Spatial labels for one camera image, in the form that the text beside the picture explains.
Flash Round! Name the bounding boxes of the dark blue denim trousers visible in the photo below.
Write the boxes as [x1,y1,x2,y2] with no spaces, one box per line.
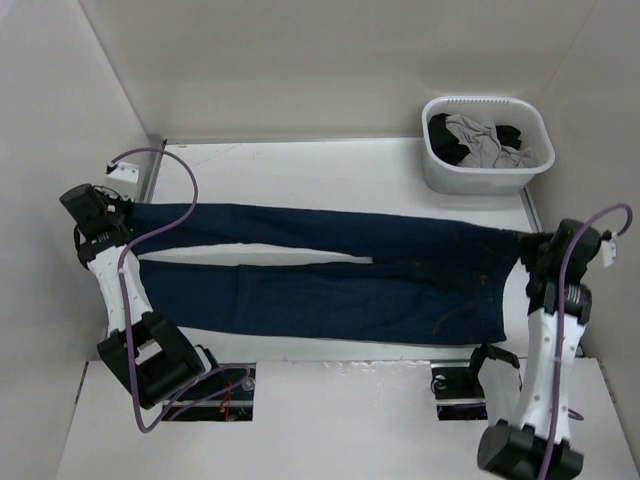
[128,204,520,346]

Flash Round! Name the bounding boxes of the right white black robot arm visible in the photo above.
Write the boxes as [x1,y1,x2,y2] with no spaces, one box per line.
[463,219,601,479]

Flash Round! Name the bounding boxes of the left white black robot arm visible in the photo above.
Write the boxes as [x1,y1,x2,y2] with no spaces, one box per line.
[59,184,225,410]

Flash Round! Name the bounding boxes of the grey crumpled garment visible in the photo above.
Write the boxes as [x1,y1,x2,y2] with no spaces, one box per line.
[445,114,538,169]

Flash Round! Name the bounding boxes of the white plastic laundry basket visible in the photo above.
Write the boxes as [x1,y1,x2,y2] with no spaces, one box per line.
[421,96,556,195]

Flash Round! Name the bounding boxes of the black garment in basket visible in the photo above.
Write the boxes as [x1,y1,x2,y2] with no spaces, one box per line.
[427,113,524,166]

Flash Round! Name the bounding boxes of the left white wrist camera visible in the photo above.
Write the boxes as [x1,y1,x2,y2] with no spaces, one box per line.
[103,162,140,201]

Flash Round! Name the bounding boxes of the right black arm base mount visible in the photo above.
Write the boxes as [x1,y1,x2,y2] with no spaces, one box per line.
[430,362,488,421]

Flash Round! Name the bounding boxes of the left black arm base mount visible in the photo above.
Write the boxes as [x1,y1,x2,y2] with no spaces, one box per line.
[163,364,257,422]

